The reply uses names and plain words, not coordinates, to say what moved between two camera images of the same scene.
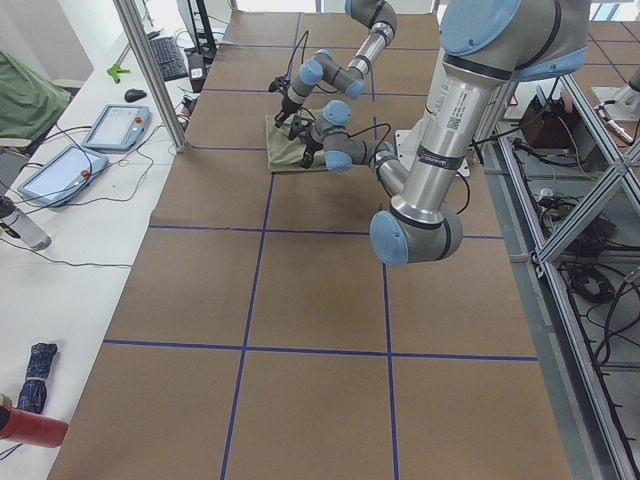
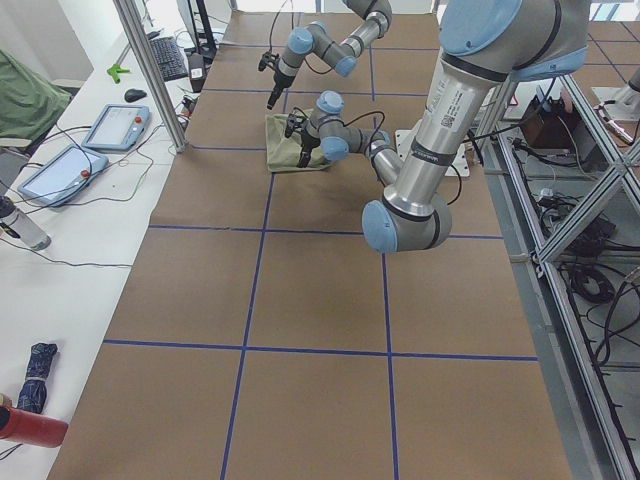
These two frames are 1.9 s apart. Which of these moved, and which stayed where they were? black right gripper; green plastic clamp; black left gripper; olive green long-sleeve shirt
Moved: black right gripper
Stayed: olive green long-sleeve shirt; black left gripper; green plastic clamp
